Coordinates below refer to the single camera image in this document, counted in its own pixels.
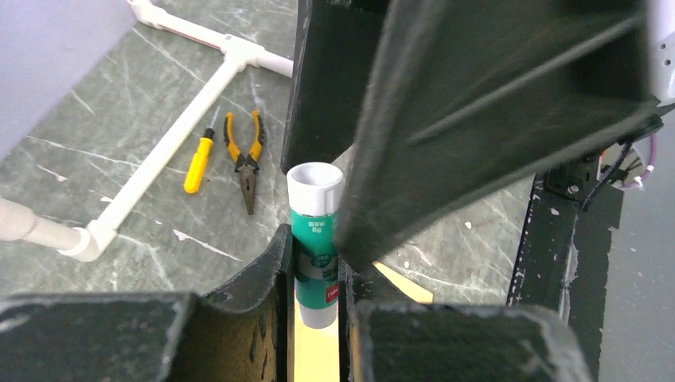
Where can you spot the small white green tube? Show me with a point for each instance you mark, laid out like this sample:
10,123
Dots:
314,191

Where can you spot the white pvc pipe frame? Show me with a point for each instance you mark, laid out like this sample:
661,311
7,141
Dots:
70,167

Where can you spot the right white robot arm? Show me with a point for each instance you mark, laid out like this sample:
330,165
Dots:
662,47

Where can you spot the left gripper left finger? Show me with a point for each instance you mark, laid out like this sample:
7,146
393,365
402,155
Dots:
240,331

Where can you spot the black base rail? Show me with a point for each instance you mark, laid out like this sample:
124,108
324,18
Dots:
562,261

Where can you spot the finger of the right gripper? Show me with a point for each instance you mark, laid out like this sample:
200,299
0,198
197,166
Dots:
335,45
467,97

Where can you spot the yellow handled pliers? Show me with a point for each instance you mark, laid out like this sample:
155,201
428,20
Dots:
246,163

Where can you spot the brown paper envelope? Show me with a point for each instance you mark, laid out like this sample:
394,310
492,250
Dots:
317,350

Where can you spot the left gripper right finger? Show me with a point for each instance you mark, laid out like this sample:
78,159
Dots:
384,335

